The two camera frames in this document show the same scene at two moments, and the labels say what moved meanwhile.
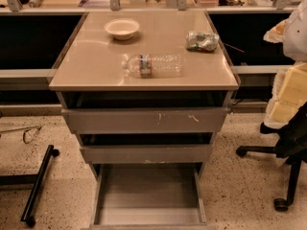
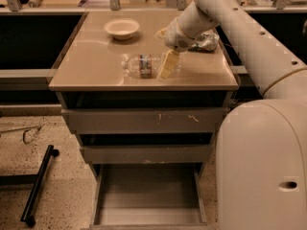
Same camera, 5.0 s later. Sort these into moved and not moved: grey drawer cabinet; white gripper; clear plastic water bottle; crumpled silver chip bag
Moved: white gripper
Not moved: clear plastic water bottle; grey drawer cabinet; crumpled silver chip bag
